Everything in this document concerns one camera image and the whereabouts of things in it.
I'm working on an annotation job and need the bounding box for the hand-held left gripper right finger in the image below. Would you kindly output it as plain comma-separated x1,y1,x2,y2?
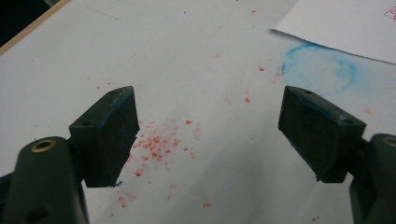
277,86,368,184

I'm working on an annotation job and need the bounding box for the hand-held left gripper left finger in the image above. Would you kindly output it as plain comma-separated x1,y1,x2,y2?
68,86,140,189

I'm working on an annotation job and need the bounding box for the white paper sheet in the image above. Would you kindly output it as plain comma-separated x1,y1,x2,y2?
270,0,396,65

